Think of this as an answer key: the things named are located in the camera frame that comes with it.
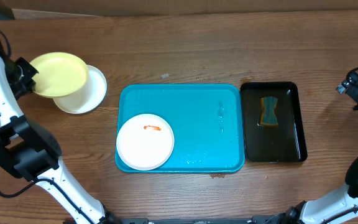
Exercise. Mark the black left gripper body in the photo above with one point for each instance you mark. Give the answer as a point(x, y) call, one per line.
point(24, 72)

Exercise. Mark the yellow plate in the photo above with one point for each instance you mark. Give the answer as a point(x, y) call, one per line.
point(59, 74)

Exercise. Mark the green yellow sponge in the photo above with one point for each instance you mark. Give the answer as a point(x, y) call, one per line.
point(268, 106)

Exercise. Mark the white plate with ketchup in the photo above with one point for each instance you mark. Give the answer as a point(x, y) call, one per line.
point(145, 142)

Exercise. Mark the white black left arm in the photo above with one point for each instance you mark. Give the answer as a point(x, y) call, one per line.
point(29, 151)

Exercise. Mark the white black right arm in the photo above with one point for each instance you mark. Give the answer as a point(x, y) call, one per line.
point(338, 206)

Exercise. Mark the black water tray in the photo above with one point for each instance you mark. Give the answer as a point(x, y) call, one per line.
point(282, 143)

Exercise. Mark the teal plastic tray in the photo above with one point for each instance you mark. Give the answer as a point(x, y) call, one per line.
point(206, 120)

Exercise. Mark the brown cardboard backdrop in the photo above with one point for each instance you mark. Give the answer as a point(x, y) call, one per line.
point(18, 9)

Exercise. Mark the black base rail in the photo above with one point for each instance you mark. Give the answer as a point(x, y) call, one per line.
point(197, 221)

